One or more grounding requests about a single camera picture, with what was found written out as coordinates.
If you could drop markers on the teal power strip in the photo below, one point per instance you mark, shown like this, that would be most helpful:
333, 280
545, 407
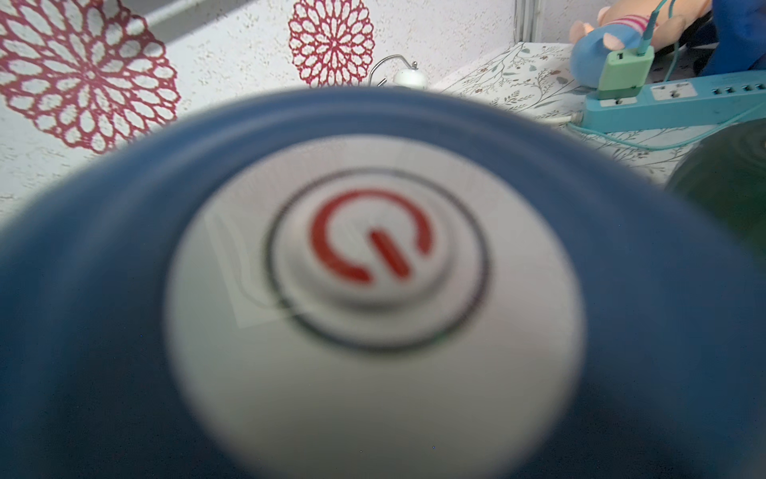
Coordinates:
700, 101

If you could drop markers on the navy blue meat grinder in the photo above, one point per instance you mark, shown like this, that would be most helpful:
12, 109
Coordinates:
375, 283

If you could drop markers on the white twin-bell alarm clock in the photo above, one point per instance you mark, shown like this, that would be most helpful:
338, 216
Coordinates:
409, 77

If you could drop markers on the dark green meat grinder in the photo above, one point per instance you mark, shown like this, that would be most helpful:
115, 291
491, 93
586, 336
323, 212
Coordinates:
724, 175

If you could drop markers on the green USB charger adapter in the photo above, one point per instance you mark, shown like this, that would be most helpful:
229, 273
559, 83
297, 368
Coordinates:
624, 74

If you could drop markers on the pig plush toy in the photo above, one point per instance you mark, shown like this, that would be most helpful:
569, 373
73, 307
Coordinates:
622, 25

